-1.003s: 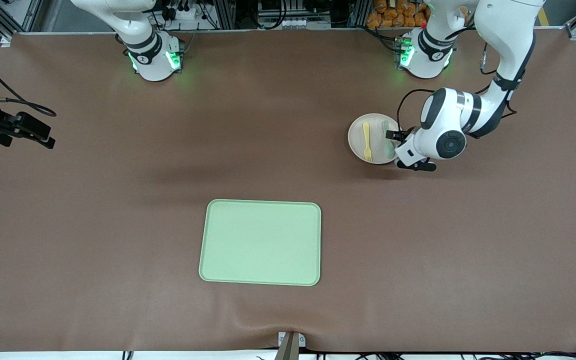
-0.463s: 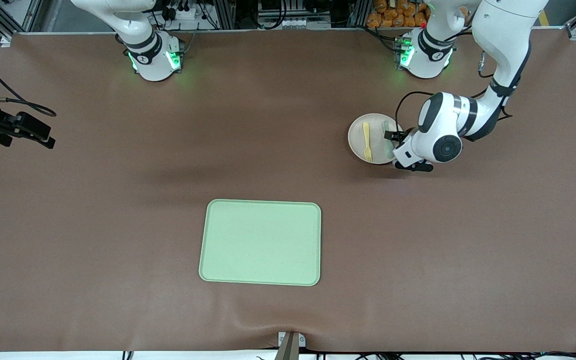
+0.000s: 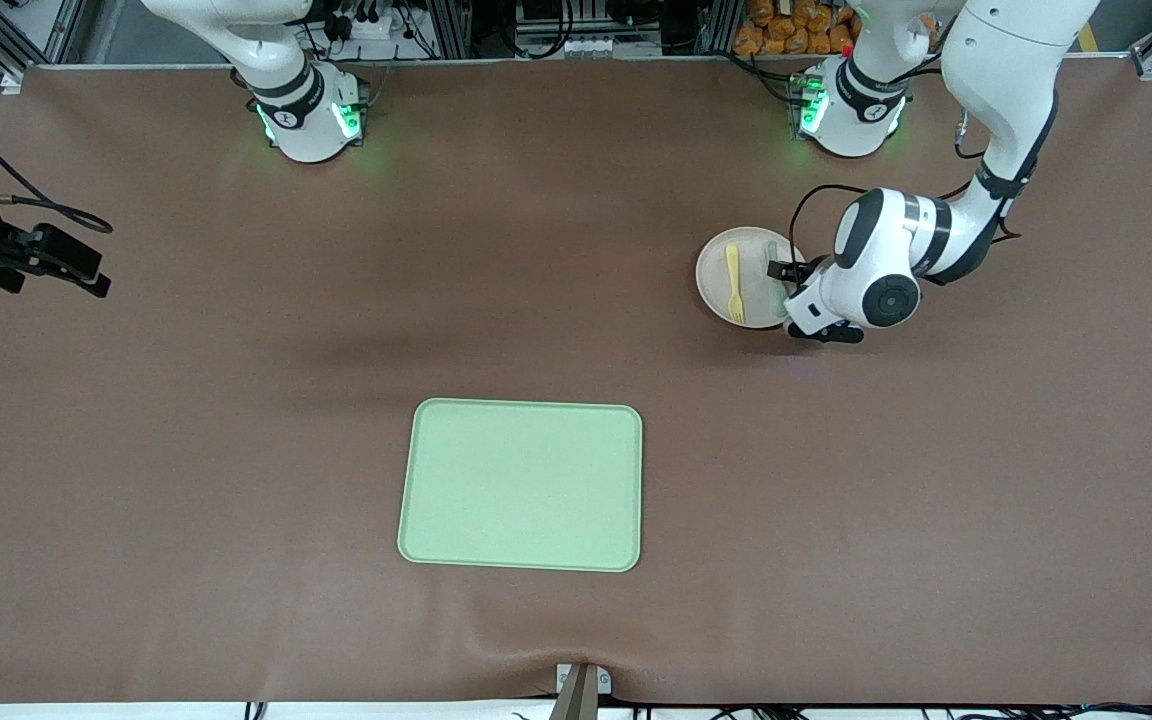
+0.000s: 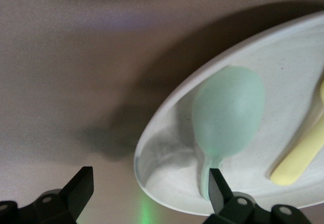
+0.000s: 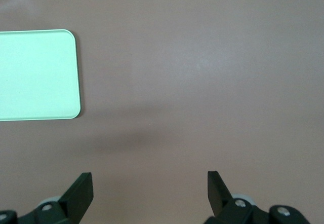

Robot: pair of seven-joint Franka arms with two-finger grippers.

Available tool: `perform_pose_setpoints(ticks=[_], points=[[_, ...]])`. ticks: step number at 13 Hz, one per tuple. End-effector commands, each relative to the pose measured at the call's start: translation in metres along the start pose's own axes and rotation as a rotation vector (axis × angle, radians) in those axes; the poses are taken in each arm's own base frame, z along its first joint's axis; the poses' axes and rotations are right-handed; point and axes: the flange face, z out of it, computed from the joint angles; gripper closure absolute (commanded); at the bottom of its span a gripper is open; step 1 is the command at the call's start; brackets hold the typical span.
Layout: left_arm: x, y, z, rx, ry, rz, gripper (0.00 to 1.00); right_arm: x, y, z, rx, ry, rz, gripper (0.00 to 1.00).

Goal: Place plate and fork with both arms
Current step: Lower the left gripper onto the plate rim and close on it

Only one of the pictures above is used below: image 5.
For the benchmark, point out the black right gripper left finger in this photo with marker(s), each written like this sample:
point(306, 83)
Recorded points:
point(81, 196)

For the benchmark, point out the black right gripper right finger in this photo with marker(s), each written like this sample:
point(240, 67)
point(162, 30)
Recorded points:
point(215, 196)

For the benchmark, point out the light green rectangular tray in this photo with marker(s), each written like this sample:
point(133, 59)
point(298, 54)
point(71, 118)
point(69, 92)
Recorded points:
point(38, 74)

